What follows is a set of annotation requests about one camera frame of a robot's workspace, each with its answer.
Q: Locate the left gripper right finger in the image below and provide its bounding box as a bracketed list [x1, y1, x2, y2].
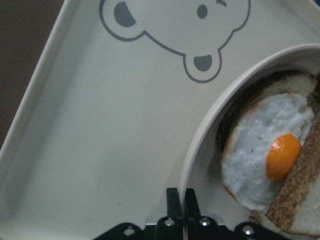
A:
[184, 188, 201, 240]

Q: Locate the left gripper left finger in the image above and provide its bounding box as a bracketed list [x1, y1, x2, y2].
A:
[166, 187, 184, 240]

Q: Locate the beige round plate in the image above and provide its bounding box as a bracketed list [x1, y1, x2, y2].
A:
[179, 43, 320, 230]

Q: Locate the white bear print tray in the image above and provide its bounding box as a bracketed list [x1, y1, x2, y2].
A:
[0, 0, 320, 240]

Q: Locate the fried egg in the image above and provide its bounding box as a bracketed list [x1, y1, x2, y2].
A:
[221, 93, 315, 211]

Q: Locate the bread slice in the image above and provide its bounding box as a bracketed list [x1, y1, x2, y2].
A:
[215, 70, 320, 151]
[266, 116, 320, 237]

